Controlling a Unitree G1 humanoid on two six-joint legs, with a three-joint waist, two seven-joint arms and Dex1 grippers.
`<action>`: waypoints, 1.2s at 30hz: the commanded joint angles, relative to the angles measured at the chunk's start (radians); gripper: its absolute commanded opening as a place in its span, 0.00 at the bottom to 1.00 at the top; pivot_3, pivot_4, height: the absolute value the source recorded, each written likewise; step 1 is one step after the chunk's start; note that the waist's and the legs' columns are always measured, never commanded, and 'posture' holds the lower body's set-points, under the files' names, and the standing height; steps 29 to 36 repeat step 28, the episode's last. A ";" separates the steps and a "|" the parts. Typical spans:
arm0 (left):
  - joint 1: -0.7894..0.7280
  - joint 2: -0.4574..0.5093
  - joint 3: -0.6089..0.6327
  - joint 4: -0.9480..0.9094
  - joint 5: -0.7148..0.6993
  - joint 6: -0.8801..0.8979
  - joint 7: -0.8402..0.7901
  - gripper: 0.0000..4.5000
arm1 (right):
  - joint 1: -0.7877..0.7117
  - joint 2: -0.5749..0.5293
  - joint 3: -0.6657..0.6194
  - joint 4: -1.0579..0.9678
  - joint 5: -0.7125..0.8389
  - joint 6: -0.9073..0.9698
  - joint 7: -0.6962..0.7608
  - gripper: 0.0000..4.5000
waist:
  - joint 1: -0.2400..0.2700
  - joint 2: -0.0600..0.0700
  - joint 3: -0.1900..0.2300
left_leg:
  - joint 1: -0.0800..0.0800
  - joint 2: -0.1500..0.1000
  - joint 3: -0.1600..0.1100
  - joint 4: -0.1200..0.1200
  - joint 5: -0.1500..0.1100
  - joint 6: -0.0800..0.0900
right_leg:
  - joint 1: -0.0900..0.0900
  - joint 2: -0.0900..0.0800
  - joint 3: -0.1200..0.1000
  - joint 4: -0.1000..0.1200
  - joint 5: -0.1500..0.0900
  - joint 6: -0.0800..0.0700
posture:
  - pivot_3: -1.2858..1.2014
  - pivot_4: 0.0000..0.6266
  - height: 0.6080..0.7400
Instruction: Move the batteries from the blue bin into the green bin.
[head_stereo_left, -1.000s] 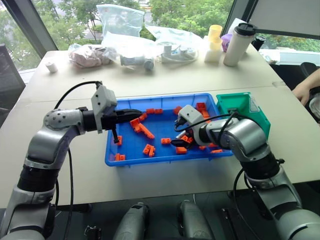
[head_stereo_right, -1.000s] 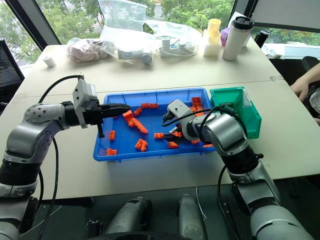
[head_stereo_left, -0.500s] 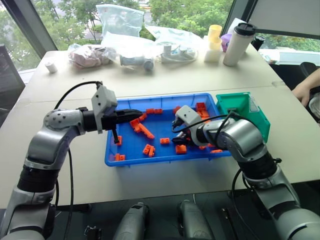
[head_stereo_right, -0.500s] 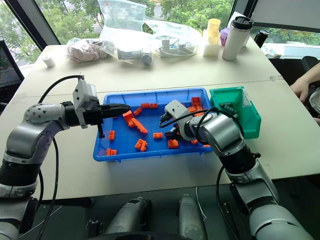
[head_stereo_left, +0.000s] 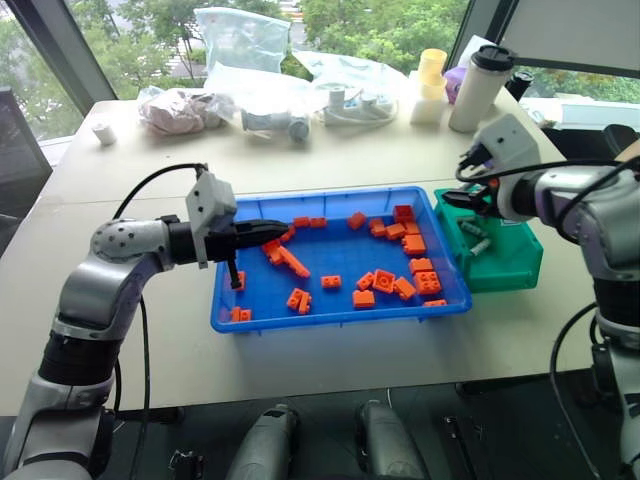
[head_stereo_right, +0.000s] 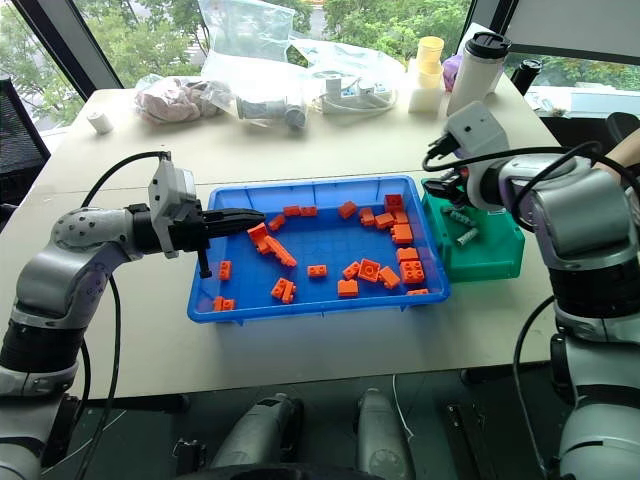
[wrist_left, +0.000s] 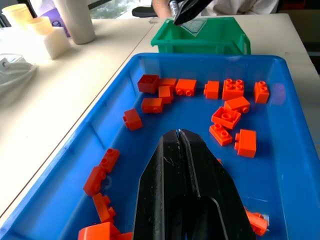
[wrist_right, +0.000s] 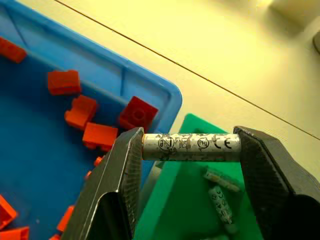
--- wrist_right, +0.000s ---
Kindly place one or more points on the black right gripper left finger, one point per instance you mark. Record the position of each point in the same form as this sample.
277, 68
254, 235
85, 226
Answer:
110, 180

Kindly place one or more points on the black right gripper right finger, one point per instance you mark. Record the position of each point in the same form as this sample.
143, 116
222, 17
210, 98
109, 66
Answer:
272, 180

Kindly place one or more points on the white printed battery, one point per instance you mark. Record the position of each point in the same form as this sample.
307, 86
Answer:
221, 178
191, 147
221, 205

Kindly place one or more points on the blue plastic bin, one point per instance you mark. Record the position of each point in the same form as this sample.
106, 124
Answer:
50, 140

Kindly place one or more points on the green plastic bin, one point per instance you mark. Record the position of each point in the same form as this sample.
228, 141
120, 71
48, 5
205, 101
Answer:
185, 195

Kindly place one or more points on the dark red toy brick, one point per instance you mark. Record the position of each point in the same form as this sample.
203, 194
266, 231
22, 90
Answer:
137, 116

